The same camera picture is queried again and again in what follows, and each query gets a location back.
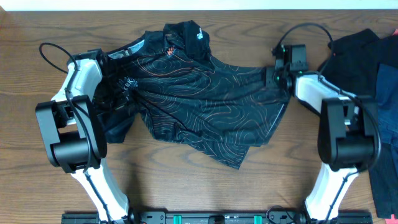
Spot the black orange-patterned jersey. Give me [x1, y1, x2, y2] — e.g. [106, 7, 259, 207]
[93, 21, 290, 169]

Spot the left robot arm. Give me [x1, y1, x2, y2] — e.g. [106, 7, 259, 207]
[35, 49, 139, 223]

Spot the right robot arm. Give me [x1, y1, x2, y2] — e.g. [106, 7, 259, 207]
[266, 44, 381, 223]

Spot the blue denim garment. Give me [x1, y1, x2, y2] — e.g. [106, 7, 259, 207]
[374, 63, 398, 147]

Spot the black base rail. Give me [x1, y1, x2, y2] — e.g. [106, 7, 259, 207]
[60, 208, 373, 224]

